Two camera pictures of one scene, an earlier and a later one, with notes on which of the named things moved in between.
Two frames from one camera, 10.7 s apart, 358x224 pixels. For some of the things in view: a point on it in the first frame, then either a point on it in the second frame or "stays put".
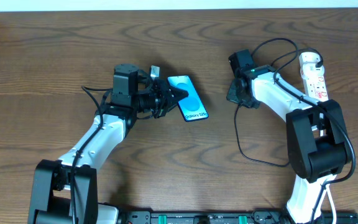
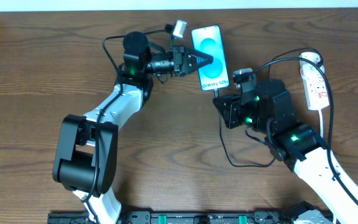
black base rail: (225, 217) stays put
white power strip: (314, 77) stays put
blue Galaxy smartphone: (191, 107) -> (208, 40)
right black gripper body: (233, 94) -> (229, 111)
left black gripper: (161, 101) -> (179, 60)
